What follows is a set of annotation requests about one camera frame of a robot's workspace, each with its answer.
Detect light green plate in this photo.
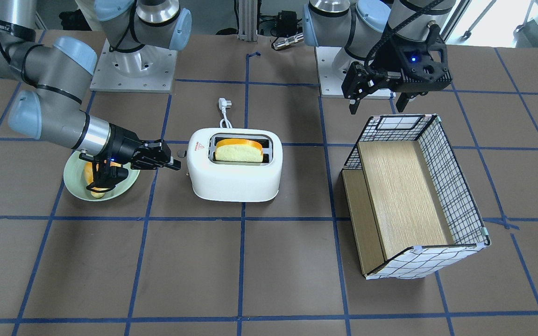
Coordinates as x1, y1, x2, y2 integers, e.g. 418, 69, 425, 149
64, 152, 140, 202

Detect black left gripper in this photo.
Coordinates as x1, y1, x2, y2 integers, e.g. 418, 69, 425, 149
341, 33, 453, 115

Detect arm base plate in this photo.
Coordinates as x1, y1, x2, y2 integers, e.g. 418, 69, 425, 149
90, 41, 178, 93
315, 44, 407, 99

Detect wire and wood storage basket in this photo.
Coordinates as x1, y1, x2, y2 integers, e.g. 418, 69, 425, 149
341, 114, 492, 280

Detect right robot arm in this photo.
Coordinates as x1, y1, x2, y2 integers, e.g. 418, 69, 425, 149
0, 0, 192, 183

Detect toast bread slice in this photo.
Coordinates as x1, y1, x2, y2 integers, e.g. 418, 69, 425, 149
215, 138, 263, 162

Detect aluminium frame post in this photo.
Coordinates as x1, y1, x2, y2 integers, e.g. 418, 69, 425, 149
236, 0, 258, 43

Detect white two-slot toaster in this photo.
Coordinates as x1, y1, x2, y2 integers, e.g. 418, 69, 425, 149
186, 128, 283, 202

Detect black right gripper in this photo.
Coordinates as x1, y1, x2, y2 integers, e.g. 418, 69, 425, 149
80, 124, 181, 171

